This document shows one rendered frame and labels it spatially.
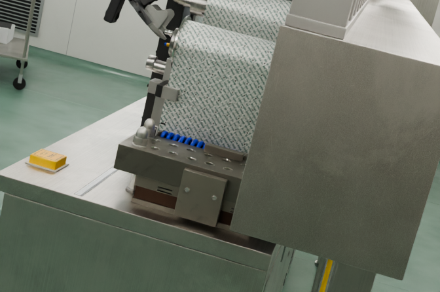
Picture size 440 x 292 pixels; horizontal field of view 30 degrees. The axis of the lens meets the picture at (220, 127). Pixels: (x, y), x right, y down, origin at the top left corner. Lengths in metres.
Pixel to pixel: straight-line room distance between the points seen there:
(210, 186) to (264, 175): 0.68
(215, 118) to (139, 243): 0.38
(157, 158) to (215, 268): 0.28
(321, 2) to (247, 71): 0.88
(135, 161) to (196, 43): 0.34
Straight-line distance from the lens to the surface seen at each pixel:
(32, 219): 1.92
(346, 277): 1.24
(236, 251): 1.79
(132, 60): 7.90
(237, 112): 1.98
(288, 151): 1.12
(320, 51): 1.09
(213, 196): 1.80
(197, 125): 2.01
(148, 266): 1.86
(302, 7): 1.10
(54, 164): 2.00
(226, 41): 1.98
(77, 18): 8.05
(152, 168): 1.85
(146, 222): 1.82
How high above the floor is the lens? 1.54
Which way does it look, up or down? 13 degrees down
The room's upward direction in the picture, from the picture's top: 13 degrees clockwise
